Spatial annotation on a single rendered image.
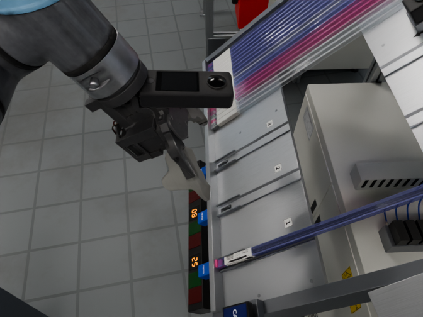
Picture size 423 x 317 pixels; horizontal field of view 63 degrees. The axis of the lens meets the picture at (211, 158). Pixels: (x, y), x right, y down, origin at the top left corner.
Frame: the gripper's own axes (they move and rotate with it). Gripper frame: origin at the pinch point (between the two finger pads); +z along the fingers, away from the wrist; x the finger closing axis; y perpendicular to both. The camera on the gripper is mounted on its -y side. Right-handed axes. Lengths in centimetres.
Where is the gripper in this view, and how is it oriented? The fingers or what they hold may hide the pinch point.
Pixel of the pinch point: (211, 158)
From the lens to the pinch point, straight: 54.8
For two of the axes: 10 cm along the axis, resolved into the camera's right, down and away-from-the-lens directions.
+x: 0.3, 8.0, -6.0
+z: 4.7, 5.1, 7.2
